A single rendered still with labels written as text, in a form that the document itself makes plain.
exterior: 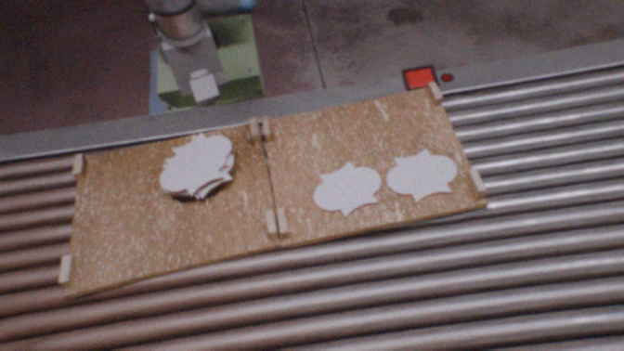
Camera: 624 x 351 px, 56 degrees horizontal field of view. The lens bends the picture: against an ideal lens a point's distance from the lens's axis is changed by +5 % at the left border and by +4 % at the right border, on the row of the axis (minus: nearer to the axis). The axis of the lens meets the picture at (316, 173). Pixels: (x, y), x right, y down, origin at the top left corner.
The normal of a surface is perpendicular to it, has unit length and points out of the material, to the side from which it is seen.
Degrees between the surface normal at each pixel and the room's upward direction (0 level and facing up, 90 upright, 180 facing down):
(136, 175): 0
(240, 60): 1
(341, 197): 0
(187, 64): 91
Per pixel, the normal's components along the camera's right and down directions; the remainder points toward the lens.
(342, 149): -0.11, -0.63
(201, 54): 0.34, 0.71
